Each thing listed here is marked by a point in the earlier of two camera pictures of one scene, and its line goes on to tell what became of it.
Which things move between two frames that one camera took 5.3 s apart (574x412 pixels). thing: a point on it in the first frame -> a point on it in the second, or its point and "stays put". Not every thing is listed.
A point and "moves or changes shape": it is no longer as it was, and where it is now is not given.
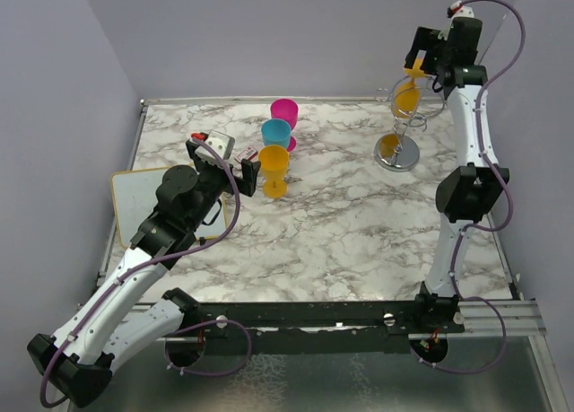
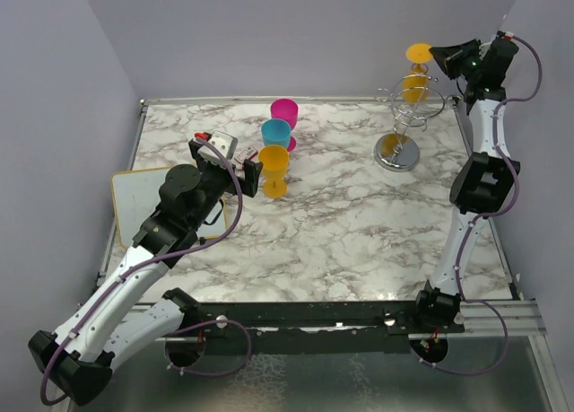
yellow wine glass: x=407 y=95 moves or changes shape
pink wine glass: x=287 y=109 stays put
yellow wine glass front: x=273 y=162 stays put
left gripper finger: x=191 y=147 stays put
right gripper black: x=424 y=40 -> x=449 y=57
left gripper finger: x=249 y=173 stays put
